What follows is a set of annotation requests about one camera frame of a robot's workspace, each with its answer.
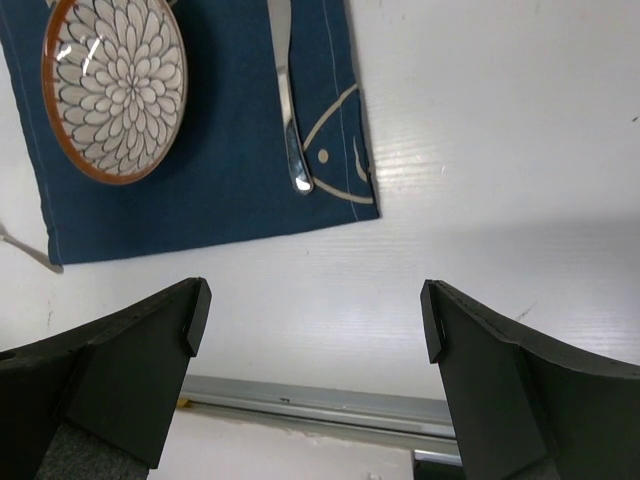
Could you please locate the floral ceramic plate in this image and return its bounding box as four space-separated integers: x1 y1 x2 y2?
41 0 188 185

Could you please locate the blue whale placemat cloth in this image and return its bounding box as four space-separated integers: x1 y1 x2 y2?
1 1 379 265

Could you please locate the front aluminium rail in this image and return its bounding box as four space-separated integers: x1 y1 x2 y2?
181 375 462 465

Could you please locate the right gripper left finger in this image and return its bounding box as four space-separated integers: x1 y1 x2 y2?
1 278 211 479

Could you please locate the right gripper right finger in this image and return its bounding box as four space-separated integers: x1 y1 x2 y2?
420 280 639 479

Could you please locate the silver table knife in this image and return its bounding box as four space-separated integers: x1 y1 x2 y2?
267 0 314 195

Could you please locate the silver fork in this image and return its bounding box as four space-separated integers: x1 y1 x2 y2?
1 225 64 274

